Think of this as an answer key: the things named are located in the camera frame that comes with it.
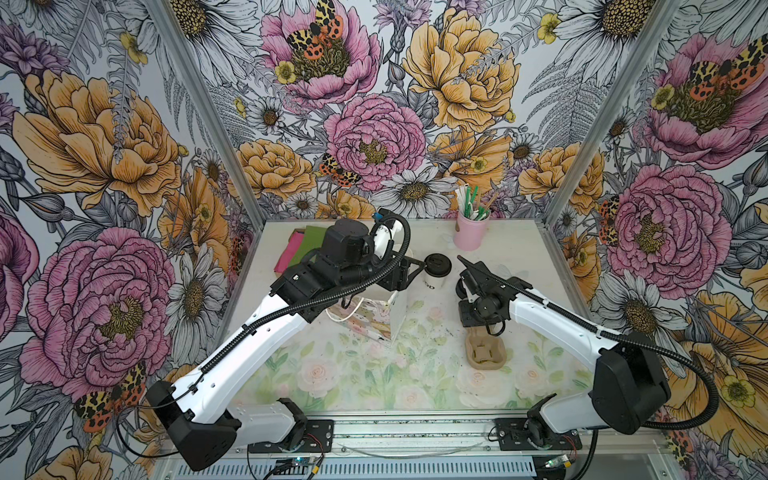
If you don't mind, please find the black plastic cup lid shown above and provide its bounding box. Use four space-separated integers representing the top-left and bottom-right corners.
424 253 452 278

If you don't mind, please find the white paper coffee cup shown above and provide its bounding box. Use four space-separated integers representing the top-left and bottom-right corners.
423 272 448 290

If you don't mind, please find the cartoon animal paper gift bag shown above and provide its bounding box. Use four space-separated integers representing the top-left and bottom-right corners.
325 285 408 344

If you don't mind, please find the brown pulp cup carrier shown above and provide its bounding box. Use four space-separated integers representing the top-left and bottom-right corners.
465 327 507 371

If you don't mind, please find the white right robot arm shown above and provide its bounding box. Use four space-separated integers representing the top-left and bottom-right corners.
456 258 671 449

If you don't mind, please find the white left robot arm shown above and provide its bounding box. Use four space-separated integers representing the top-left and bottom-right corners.
146 208 424 471

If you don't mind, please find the pink plastic straw cup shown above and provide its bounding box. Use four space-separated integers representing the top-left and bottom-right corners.
453 214 490 251

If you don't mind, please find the pink paper napkin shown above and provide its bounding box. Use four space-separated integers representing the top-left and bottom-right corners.
274 230 304 276

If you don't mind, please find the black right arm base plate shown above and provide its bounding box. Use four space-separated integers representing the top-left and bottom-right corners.
490 417 582 451

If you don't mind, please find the aluminium front frame rail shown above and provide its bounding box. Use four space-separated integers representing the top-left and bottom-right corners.
161 410 667 457

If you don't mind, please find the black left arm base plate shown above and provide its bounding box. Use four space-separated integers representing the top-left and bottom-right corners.
247 419 335 454

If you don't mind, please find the white ventilated cable duct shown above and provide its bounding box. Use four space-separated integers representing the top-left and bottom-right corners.
248 455 538 480

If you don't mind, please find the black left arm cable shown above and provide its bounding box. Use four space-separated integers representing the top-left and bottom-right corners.
113 209 412 460

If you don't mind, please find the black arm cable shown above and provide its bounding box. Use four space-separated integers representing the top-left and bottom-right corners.
457 255 720 431
113 209 412 460

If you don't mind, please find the aluminium right corner post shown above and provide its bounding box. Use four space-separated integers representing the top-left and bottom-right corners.
543 0 681 227

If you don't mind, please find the aluminium corner post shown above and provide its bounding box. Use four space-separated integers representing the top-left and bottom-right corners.
543 0 681 227
147 1 266 233

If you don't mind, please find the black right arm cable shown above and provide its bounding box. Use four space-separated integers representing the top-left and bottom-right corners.
457 255 720 431

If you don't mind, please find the aluminium left corner post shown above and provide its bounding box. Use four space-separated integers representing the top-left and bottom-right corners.
147 1 266 233

